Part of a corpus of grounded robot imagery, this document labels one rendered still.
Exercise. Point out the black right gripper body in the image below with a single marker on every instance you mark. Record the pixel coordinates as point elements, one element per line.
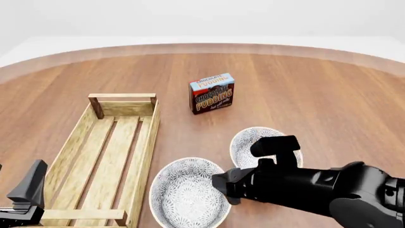
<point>250,187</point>

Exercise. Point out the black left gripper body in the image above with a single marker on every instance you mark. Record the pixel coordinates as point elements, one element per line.
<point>19,213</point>

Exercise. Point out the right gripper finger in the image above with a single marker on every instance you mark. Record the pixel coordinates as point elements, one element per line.
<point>233,199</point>
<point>223,181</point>

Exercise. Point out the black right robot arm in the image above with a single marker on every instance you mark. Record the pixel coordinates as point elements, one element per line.
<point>316,187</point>

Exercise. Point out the large patterned white bowl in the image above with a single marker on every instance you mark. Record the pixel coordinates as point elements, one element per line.
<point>186,192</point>

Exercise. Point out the small patterned white bowl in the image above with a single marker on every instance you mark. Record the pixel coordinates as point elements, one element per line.
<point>243,142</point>

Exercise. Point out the wooden slat tray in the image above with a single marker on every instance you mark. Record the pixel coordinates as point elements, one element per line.
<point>125,142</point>

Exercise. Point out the chocolate pudding box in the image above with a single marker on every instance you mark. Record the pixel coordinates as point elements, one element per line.
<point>212,99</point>

